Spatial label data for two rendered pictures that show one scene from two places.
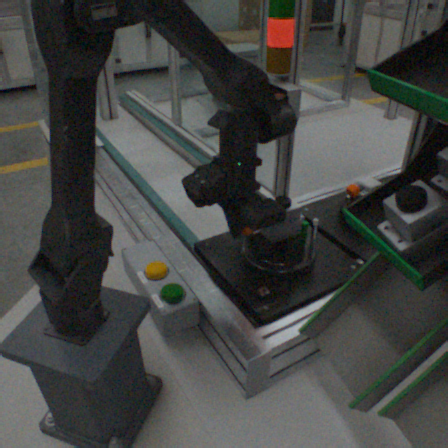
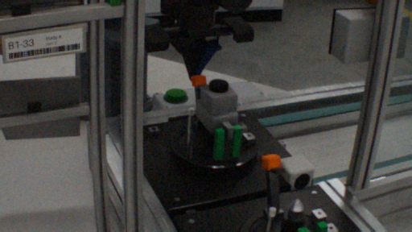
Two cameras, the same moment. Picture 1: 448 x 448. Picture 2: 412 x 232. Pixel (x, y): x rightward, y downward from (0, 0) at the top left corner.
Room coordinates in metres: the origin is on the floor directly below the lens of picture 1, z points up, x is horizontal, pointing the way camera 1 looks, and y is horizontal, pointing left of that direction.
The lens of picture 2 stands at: (0.69, -0.96, 1.51)
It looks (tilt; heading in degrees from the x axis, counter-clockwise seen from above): 28 degrees down; 97
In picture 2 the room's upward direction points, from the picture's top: 3 degrees clockwise
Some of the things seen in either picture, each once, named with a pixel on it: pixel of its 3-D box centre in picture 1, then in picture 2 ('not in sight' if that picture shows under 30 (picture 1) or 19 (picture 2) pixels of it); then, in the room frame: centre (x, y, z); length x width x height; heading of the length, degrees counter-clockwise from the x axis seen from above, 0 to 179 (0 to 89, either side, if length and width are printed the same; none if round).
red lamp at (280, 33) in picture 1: (280, 32); not in sight; (0.84, -0.11, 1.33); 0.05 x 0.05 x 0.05
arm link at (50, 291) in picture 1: (63, 267); not in sight; (0.37, 0.19, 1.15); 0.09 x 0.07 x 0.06; 44
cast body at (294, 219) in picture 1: (286, 214); (220, 106); (0.62, -0.11, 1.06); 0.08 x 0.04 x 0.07; 121
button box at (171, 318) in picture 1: (158, 283); (208, 106); (0.58, 0.12, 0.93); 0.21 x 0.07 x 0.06; 31
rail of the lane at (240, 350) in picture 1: (151, 231); (306, 115); (0.78, 0.17, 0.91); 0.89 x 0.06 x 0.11; 31
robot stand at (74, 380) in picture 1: (91, 369); (112, 68); (0.36, 0.19, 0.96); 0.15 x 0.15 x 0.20; 72
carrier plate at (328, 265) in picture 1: (277, 259); (213, 158); (0.62, -0.10, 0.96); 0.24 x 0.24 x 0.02; 31
